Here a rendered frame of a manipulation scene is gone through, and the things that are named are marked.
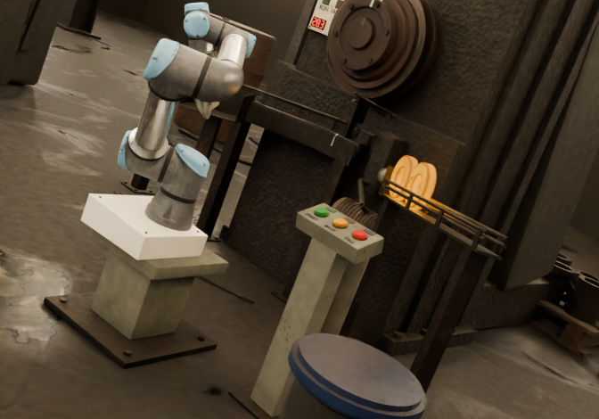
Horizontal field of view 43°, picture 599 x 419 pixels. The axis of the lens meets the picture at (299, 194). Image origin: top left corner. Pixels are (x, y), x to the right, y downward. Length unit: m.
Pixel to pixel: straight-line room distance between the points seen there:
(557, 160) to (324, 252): 1.72
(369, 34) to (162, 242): 1.19
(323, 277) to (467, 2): 1.36
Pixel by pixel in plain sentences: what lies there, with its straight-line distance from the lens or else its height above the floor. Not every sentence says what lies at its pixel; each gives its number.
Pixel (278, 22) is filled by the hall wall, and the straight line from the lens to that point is 12.04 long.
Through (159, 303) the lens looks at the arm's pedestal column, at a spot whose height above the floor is 0.14.
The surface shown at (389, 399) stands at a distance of 1.64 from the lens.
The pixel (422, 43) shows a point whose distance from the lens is 2.91.
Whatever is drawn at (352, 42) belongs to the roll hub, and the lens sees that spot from 2.98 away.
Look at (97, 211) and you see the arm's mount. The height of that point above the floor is 0.35.
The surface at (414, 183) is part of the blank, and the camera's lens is 2.55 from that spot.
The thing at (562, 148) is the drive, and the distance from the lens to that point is 3.59.
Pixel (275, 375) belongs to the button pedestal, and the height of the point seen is 0.12.
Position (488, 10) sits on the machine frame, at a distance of 2.99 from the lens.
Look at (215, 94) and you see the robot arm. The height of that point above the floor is 0.84.
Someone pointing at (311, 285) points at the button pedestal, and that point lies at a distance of 2.15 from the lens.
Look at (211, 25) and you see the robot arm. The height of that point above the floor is 0.98.
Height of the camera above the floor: 1.09
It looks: 12 degrees down
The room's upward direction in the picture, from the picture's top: 21 degrees clockwise
